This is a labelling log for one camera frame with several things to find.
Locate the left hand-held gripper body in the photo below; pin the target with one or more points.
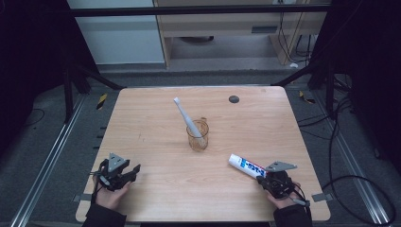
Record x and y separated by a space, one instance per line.
113 171

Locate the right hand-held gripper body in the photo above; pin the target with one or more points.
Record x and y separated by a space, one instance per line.
279 181

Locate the white toothpaste tube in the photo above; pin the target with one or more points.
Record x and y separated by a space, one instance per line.
247 166

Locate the clear glass cup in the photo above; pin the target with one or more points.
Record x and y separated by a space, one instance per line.
198 142

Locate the white toothbrush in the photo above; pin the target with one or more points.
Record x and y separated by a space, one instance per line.
186 118

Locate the person's right hand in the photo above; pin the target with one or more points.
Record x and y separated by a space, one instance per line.
283 203

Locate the person's left hand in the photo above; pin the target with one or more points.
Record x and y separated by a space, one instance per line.
110 198

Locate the yellow black tape strip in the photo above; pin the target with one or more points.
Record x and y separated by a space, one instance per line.
101 101
306 97

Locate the dark round table grommet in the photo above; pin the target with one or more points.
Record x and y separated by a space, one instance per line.
234 99

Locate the black metal stand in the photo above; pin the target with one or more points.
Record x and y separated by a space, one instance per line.
67 94
329 91

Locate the small white object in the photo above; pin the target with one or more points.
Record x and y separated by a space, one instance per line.
293 65

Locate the white cabinet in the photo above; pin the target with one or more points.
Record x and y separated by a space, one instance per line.
119 38

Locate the black horizontal bar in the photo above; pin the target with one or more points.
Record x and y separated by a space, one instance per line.
189 10

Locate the grey metal table bracket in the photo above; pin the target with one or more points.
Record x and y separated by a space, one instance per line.
82 197
322 197

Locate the aluminium floor rail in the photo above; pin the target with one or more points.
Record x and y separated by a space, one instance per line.
47 164
356 173

